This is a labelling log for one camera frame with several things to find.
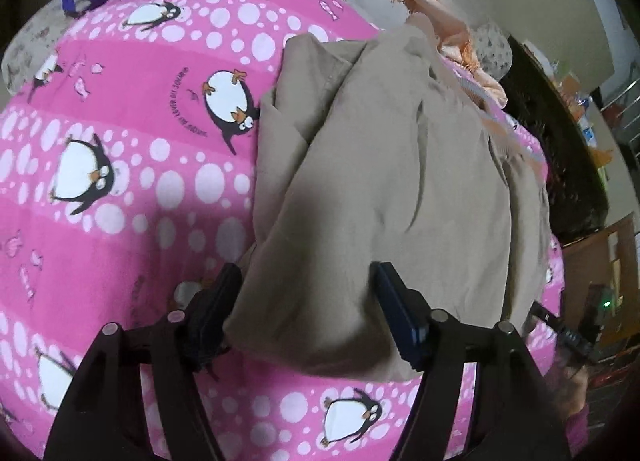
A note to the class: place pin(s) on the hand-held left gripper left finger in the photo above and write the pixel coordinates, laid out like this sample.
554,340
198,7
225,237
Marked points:
215,323

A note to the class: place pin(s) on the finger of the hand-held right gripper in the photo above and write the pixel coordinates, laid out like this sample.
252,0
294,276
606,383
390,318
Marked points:
545,316

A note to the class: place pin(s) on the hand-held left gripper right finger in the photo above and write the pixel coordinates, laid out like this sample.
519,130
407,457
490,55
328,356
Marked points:
400,316

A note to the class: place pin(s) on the beige zip jacket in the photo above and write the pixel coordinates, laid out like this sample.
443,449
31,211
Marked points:
390,181

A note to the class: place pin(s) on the person's right hand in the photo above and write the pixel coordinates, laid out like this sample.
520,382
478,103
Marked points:
570,386

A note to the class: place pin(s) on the light wooden cabinet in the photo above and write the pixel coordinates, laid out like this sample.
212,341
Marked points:
602,261

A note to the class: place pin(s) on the pink penguin blanket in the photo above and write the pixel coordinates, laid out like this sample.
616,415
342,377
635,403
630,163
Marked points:
150,181

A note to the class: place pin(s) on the dark wooden side table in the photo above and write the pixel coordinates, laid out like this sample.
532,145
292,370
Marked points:
560,146

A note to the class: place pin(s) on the plastic bottle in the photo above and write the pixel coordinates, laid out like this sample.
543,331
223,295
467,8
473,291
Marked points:
590,128

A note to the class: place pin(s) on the metal railing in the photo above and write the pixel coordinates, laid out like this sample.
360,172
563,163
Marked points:
622,126

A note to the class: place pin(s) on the peach fringed cloth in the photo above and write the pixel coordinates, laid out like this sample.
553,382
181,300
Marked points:
450,26

